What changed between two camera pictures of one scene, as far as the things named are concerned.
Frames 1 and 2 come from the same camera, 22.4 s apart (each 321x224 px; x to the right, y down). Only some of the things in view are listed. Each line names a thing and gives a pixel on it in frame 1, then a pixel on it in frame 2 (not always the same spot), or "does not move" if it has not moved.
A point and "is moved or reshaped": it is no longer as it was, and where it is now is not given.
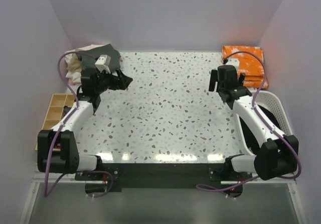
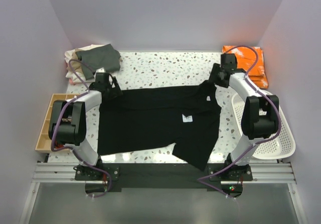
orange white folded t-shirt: (251, 64) does not move
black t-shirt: (251, 139) is moved or reshaped
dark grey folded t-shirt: (88, 61) does not move
